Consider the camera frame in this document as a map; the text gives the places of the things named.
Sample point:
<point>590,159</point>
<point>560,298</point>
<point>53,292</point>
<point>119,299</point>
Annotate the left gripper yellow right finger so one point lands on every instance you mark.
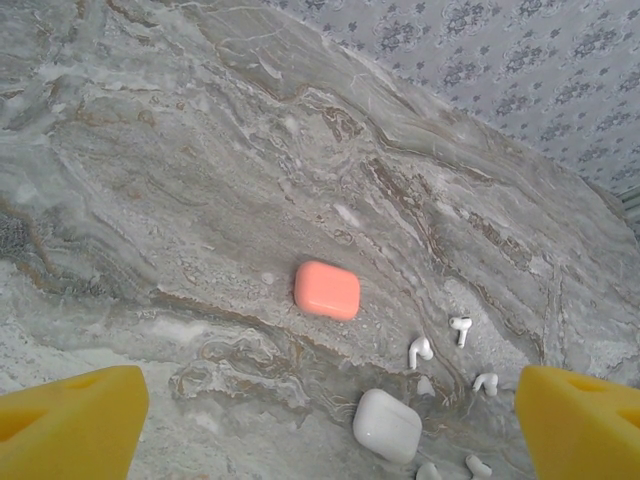
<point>575,440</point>

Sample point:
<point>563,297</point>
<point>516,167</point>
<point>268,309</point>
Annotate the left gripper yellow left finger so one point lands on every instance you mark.
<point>75,440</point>

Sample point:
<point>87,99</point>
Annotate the white earbud charging case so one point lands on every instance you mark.
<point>387,425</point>

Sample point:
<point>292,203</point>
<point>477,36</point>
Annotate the orange earbud charging case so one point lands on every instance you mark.
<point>327,290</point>

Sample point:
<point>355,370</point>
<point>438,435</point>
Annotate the aluminium side rail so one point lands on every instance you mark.
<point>630,202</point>

